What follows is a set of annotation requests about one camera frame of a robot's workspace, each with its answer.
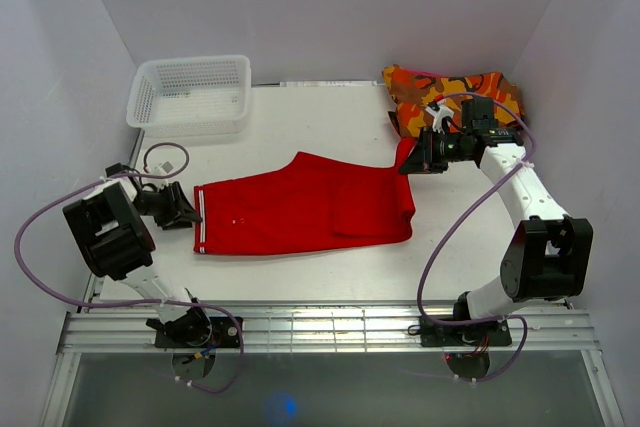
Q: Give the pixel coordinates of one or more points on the aluminium frame rail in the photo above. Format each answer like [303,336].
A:
[322,329]

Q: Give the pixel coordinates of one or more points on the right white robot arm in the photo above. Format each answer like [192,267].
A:
[548,255]

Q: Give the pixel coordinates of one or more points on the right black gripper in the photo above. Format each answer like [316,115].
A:
[421,159]

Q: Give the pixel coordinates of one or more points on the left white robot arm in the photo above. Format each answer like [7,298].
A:
[114,242]

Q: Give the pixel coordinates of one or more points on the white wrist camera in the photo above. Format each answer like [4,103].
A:
[441,115]
[163,169]

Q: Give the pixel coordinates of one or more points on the red trousers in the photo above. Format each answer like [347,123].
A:
[312,204]

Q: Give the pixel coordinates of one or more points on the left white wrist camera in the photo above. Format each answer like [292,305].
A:
[163,169]

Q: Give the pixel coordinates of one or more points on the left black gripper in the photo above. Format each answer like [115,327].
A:
[180,205]

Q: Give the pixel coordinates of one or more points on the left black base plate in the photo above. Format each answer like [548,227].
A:
[225,335]

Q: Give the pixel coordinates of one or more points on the orange camouflage folded trousers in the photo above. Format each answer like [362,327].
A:
[493,84]

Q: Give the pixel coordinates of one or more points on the white perforated plastic basket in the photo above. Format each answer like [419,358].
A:
[192,96]

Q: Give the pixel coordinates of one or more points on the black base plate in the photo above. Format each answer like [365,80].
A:
[225,335]
[476,335]

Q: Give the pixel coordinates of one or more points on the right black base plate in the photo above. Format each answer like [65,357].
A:
[476,335]

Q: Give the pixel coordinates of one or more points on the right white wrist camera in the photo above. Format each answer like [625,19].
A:
[441,115]

